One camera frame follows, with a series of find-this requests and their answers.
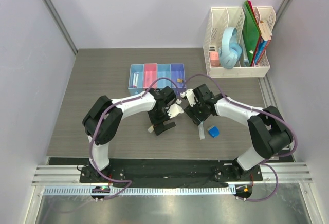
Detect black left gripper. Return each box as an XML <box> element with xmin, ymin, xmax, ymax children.
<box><xmin>148</xmin><ymin>105</ymin><xmax>175</xmax><ymax>135</ymax></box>

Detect yellow highlighter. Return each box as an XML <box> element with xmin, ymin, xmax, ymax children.
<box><xmin>148</xmin><ymin>126</ymin><xmax>154</xmax><ymax>133</ymax></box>

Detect blue capped highlighter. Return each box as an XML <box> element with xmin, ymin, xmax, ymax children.
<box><xmin>198</xmin><ymin>122</ymin><xmax>205</xmax><ymax>140</ymax></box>

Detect blue pencil sharpener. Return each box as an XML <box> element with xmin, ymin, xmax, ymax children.
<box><xmin>207</xmin><ymin>125</ymin><xmax>220</xmax><ymax>138</ymax></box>

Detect pink cube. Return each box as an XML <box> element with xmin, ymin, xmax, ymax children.
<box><xmin>209</xmin><ymin>51</ymin><xmax>220</xmax><ymax>67</ymax></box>

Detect blue pink drawer organizer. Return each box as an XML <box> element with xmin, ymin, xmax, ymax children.
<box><xmin>128</xmin><ymin>63</ymin><xmax>186</xmax><ymax>96</ymax></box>

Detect white brown-capped pen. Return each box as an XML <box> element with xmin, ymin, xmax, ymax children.
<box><xmin>134</xmin><ymin>73</ymin><xmax>139</xmax><ymax>88</ymax></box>

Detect light blue headphones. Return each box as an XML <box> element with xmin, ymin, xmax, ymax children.
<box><xmin>220</xmin><ymin>27</ymin><xmax>242</xmax><ymax>69</ymax></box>

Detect white pink-tipped pen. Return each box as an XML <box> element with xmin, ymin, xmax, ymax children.
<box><xmin>132</xmin><ymin>73</ymin><xmax>139</xmax><ymax>88</ymax></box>

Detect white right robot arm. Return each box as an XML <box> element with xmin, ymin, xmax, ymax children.
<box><xmin>180</xmin><ymin>84</ymin><xmax>293</xmax><ymax>180</ymax></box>

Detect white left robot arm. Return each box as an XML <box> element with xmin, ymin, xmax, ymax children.
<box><xmin>82</xmin><ymin>87</ymin><xmax>184</xmax><ymax>182</ymax></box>

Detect white mesh file organizer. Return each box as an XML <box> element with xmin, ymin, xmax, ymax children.
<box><xmin>203</xmin><ymin>6</ymin><xmax>276</xmax><ymax>78</ymax></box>

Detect green folder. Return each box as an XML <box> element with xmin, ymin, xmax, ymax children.
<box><xmin>242</xmin><ymin>0</ymin><xmax>255</xmax><ymax>66</ymax></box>

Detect books in organizer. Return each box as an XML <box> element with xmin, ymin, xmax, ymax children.
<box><xmin>254</xmin><ymin>20</ymin><xmax>272</xmax><ymax>65</ymax></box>

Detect red folder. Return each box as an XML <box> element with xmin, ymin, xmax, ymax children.
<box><xmin>247</xmin><ymin>0</ymin><xmax>261</xmax><ymax>65</ymax></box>

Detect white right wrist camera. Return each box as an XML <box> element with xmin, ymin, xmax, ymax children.
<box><xmin>180</xmin><ymin>89</ymin><xmax>197</xmax><ymax>107</ymax></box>

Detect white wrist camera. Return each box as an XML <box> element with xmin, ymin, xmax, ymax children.
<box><xmin>167</xmin><ymin>103</ymin><xmax>184</xmax><ymax>119</ymax></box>
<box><xmin>180</xmin><ymin>89</ymin><xmax>197</xmax><ymax>107</ymax></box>

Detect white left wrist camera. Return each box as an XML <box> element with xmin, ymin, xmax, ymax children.
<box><xmin>167</xmin><ymin>103</ymin><xmax>184</xmax><ymax>119</ymax></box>

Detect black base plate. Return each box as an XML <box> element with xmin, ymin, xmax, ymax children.
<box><xmin>80</xmin><ymin>159</ymin><xmax>263</xmax><ymax>188</ymax></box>

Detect white slotted cable duct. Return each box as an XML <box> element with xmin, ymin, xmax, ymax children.
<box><xmin>43</xmin><ymin>185</ymin><xmax>236</xmax><ymax>196</ymax></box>

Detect aluminium rail frame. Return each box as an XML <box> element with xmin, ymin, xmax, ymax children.
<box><xmin>31</xmin><ymin>74</ymin><xmax>314</xmax><ymax>186</ymax></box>

